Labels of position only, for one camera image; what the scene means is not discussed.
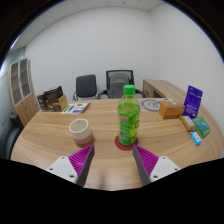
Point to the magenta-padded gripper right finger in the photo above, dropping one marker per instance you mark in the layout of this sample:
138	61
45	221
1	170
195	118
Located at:
148	160

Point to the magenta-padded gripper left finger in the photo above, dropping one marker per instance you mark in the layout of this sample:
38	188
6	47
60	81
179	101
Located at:
80	160

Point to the green drink bottle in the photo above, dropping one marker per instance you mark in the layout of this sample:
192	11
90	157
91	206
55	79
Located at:
128	120

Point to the flat round red coaster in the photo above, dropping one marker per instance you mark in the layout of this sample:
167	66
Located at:
125	147

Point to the white and brown cup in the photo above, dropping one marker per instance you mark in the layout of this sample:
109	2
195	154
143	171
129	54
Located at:
80	131

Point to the white printed leaflet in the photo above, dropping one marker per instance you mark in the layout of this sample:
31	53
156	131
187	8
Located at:
75	108

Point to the small light blue box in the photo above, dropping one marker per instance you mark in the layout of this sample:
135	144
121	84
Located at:
196	138

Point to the tan box with white label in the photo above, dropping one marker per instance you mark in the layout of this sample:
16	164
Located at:
187	122

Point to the orange cardboard box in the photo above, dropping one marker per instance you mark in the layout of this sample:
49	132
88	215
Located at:
170	110

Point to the brown cardboard box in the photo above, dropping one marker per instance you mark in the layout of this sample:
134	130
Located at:
61	105

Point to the green folded cloth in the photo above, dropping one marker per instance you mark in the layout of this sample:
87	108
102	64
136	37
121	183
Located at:
206	132

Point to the blue flat packet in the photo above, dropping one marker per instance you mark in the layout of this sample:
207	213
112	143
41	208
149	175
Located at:
202	124

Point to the black leather armchair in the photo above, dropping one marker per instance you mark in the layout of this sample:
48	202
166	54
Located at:
10	136

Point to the dark grey padded office chair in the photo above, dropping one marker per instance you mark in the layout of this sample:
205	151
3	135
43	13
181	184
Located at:
85	86

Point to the wooden side desk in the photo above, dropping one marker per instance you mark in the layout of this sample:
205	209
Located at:
160	87

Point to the purple hanging package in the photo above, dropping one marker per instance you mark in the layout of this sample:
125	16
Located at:
193	100

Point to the black mesh-back office chair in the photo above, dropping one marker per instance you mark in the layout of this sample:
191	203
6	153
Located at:
115	83

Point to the wooden shelf unit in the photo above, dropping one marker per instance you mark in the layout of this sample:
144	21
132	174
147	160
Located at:
21	93

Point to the long ceiling light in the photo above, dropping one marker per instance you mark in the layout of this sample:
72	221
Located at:
15	42

